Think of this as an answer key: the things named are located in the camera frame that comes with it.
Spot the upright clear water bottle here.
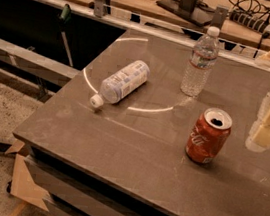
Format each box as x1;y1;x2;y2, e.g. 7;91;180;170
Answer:
180;26;220;98

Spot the lying white-label plastic bottle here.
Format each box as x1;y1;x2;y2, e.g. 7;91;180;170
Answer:
90;60;150;108

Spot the red Coca-Cola can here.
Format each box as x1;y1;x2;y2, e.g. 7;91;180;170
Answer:
185;107;232;164

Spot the black and white power strip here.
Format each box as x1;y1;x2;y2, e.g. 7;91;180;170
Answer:
229;10;270;39

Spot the black monitor stand base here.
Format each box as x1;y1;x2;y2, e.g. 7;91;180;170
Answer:
156;0;213;27

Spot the cardboard piece under table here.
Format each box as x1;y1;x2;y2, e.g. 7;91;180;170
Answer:
5;140;48;211

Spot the metal frame rail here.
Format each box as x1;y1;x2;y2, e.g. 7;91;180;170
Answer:
33;0;270;73

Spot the right metal bracket post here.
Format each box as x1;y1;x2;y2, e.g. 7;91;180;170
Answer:
210;5;229;29

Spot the green-handled tool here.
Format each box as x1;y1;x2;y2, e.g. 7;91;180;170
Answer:
51;2;83;68

